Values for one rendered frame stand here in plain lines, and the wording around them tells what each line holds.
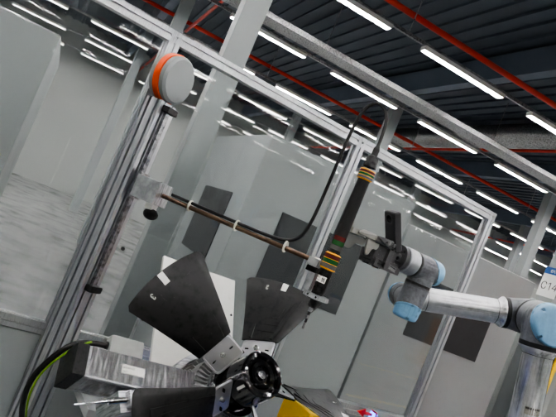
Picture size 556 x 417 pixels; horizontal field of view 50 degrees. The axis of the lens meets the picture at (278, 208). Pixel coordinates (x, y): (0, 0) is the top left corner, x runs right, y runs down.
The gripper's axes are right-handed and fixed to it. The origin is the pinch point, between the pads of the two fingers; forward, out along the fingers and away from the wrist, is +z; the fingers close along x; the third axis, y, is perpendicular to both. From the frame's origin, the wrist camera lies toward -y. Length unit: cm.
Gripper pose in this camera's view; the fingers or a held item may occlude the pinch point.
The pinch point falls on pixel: (352, 227)
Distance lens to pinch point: 160.1
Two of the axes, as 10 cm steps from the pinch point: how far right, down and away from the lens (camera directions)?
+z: -7.9, -3.6, -4.9
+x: -4.7, -1.5, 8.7
